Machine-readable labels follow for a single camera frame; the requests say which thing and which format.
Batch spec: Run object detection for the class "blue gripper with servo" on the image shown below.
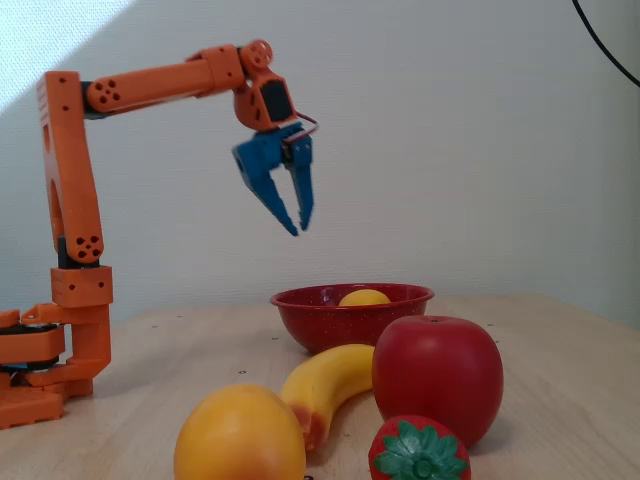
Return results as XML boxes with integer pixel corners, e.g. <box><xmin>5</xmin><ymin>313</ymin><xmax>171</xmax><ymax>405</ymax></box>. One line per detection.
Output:
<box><xmin>231</xmin><ymin>122</ymin><xmax>316</xmax><ymax>238</ymax></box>

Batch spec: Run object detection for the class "yellow toy lemon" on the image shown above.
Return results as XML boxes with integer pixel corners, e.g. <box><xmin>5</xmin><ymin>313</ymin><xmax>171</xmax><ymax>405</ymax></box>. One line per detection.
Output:
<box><xmin>338</xmin><ymin>288</ymin><xmax>392</xmax><ymax>307</ymax></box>

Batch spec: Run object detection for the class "red speckled bowl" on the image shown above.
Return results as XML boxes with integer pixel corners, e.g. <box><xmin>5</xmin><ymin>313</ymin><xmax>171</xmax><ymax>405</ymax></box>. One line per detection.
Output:
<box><xmin>270</xmin><ymin>283</ymin><xmax>435</xmax><ymax>355</ymax></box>

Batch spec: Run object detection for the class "yellow toy banana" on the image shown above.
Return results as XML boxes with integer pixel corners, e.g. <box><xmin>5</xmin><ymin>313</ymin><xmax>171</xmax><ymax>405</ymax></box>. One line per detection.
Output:
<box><xmin>279</xmin><ymin>343</ymin><xmax>376</xmax><ymax>454</ymax></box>

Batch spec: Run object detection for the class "red toy apple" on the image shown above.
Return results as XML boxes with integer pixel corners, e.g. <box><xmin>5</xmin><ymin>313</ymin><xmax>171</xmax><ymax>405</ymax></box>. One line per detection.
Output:
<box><xmin>372</xmin><ymin>314</ymin><xmax>505</xmax><ymax>449</ymax></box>

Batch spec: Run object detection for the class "yellow orange toy peach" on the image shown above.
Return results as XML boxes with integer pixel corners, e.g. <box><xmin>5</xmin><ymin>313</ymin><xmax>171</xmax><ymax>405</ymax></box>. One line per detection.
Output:
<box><xmin>173</xmin><ymin>383</ymin><xmax>307</xmax><ymax>480</ymax></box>

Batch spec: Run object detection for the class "red toy strawberry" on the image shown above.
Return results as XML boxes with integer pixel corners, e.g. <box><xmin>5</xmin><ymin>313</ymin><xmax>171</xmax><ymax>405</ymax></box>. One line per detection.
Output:
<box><xmin>368</xmin><ymin>414</ymin><xmax>472</xmax><ymax>480</ymax></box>

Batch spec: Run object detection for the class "red white servo cable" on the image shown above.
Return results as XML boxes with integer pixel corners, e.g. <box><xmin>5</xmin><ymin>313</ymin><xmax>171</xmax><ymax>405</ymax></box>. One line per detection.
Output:
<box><xmin>287</xmin><ymin>113</ymin><xmax>320</xmax><ymax>147</ymax></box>

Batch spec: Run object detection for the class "black hanging cable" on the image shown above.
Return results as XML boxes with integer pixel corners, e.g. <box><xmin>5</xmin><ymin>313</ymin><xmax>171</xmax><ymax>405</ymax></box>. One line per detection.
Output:
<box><xmin>572</xmin><ymin>0</ymin><xmax>640</xmax><ymax>87</ymax></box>

